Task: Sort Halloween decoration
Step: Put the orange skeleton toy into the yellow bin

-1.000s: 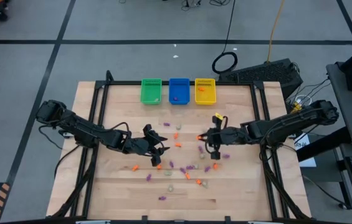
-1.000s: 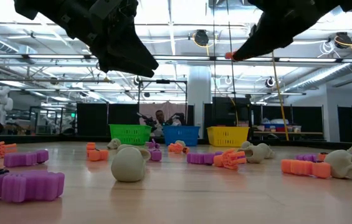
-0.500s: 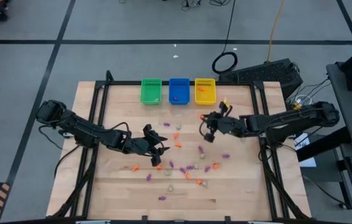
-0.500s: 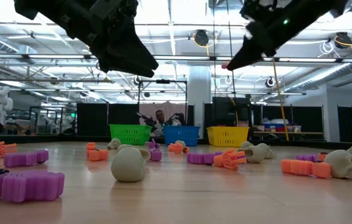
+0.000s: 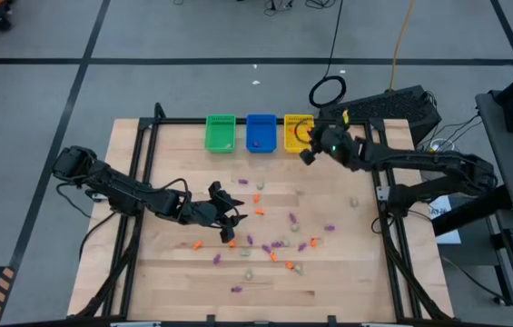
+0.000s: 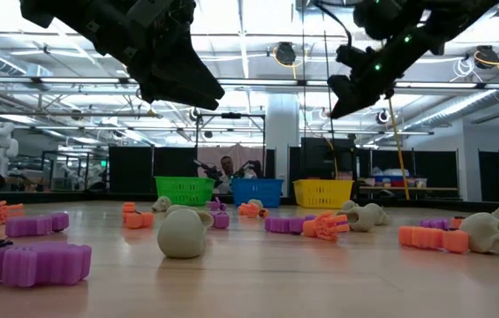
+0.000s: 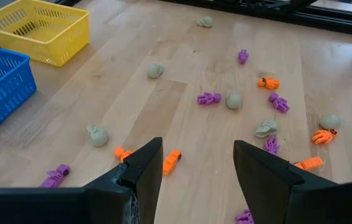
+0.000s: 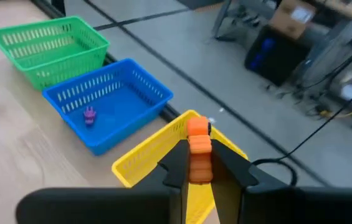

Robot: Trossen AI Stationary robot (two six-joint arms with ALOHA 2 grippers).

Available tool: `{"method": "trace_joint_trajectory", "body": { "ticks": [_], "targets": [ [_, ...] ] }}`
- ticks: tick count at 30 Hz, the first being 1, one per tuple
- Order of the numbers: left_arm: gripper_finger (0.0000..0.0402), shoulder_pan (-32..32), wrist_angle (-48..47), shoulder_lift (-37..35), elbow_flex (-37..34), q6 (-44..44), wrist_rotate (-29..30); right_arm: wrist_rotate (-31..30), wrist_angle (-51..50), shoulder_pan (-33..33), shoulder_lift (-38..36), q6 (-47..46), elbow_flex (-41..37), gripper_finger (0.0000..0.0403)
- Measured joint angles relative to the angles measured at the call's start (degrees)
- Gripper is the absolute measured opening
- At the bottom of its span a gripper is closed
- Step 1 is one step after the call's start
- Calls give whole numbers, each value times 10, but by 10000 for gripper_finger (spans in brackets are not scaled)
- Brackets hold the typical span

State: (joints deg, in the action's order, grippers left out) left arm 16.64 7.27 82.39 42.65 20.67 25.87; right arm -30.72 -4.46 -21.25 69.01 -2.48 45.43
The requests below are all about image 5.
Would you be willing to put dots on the yellow plastic basket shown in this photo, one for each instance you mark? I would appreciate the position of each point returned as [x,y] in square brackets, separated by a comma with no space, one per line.
[290,145]

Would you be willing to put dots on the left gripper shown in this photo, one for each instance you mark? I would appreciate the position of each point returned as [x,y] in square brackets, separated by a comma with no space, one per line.
[201,213]

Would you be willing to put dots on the white paper sheet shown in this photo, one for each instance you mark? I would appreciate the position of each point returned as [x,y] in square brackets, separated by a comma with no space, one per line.
[446,229]

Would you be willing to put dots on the green plastic basket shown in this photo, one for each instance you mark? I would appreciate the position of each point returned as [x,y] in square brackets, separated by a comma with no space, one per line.
[213,136]

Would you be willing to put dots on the beige plastic skull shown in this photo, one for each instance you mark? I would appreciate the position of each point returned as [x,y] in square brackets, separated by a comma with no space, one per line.
[295,227]
[354,202]
[299,191]
[227,146]
[286,242]
[249,274]
[244,252]
[298,269]
[260,185]

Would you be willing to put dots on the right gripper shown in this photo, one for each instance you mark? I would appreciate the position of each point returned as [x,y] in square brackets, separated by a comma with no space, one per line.
[342,152]

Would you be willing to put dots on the orange plastic Halloween figure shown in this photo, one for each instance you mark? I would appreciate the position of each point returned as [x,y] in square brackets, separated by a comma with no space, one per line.
[273,256]
[232,243]
[290,131]
[259,211]
[289,264]
[197,245]
[256,198]
[314,242]

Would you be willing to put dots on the gray desk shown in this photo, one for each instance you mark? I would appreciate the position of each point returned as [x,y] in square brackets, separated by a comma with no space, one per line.
[501,159]

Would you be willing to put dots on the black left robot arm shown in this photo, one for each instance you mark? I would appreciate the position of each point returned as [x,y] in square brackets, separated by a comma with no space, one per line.
[120,191]

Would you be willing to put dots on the silver mounting bracket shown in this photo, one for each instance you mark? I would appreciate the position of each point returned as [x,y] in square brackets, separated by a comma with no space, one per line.
[97,198]
[383,193]

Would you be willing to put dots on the blue plastic basket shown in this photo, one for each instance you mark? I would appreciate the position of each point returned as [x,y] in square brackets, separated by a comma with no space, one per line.
[265,131]

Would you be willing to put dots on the black computer case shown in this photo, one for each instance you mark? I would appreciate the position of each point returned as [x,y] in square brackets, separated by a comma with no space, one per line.
[383,106]

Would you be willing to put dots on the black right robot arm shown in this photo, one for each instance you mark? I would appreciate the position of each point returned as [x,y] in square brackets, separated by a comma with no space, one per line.
[419,159]

